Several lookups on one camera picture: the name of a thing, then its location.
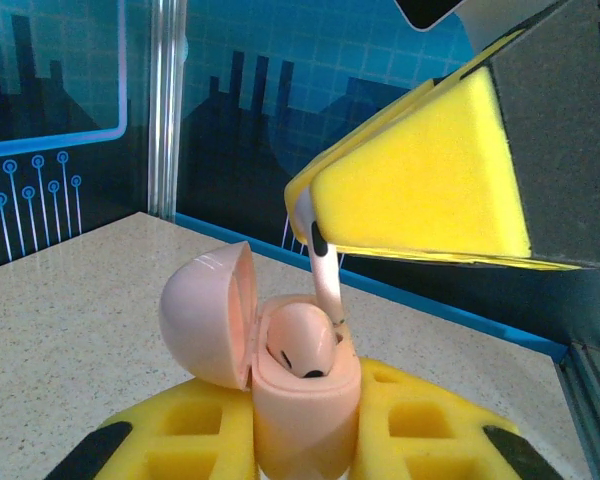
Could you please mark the pink earbud charging case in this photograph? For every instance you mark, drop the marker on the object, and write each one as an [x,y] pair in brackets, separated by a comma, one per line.
[305,425]

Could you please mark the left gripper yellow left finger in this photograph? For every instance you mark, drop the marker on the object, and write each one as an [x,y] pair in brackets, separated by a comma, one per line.
[230,430]

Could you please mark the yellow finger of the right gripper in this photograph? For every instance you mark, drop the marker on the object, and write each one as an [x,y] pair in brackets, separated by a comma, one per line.
[380,127]
[430,190]

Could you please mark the white earbud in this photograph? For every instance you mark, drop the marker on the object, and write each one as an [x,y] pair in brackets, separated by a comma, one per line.
[325,280]

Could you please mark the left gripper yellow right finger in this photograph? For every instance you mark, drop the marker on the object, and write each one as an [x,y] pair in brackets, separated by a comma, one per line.
[470,450]

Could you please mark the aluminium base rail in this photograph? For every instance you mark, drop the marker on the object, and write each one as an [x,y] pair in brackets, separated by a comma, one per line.
[595,425]

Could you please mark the aluminium frame post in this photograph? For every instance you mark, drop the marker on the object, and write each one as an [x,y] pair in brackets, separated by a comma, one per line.
[167,100]

